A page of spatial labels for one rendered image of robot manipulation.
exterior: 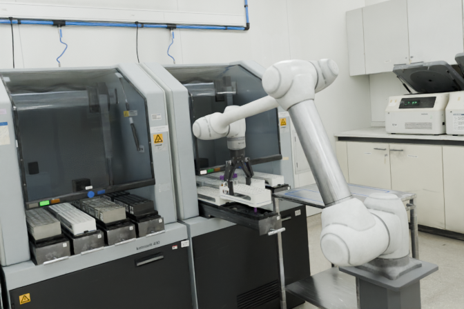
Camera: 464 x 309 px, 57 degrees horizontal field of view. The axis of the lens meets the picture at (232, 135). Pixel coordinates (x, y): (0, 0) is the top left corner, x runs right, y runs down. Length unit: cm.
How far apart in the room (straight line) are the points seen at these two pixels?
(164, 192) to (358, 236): 115
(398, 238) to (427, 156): 254
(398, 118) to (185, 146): 245
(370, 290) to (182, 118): 124
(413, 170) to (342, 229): 283
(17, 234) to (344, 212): 137
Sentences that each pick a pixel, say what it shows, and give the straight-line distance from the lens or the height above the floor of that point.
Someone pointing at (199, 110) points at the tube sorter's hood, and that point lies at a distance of 234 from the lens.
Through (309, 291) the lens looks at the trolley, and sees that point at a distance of 254.
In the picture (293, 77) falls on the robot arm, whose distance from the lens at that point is 154.
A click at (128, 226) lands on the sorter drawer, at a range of 213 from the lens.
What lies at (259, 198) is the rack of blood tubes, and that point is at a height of 90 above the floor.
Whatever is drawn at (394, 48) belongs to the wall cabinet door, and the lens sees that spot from 459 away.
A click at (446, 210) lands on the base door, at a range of 416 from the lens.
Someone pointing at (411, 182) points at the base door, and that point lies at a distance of 427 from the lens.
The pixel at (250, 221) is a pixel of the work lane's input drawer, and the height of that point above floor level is 79.
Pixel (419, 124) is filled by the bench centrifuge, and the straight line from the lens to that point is 415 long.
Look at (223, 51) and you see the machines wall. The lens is 382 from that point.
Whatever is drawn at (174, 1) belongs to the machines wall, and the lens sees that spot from 366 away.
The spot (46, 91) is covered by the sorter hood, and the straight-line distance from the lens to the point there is 219.
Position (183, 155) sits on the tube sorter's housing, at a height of 108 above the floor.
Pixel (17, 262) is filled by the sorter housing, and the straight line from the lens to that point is 213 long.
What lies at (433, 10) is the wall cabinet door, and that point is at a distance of 441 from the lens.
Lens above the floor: 137
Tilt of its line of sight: 5 degrees down
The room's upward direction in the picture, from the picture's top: 5 degrees counter-clockwise
